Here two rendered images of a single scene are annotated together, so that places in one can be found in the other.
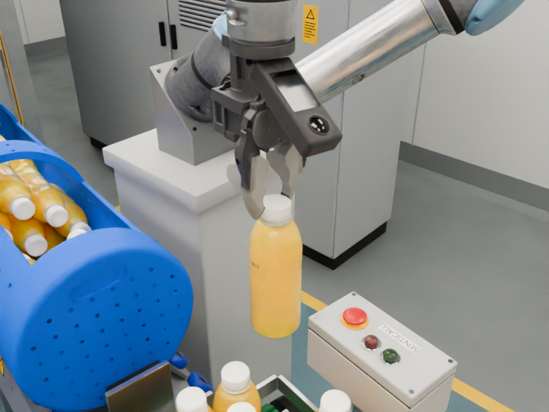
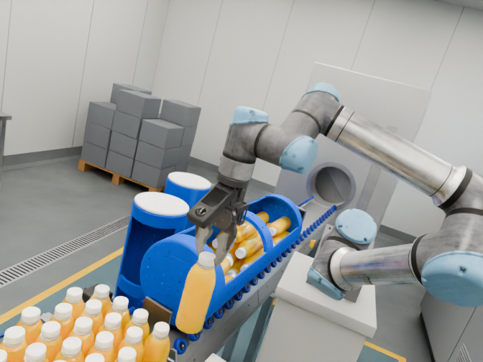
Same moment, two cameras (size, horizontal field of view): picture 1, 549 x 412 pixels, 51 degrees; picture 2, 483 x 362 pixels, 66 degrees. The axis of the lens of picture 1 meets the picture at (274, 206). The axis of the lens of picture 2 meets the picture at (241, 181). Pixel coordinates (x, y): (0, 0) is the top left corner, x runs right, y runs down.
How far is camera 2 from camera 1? 75 cm
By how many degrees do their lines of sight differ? 59
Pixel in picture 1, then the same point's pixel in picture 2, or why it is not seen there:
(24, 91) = not seen: hidden behind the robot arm
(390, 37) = (385, 260)
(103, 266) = (184, 250)
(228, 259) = (284, 345)
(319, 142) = (190, 215)
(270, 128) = not seen: hidden behind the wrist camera
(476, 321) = not seen: outside the picture
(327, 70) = (353, 260)
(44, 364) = (149, 268)
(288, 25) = (229, 171)
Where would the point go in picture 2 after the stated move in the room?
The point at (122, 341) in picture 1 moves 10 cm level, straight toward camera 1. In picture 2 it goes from (175, 292) to (146, 300)
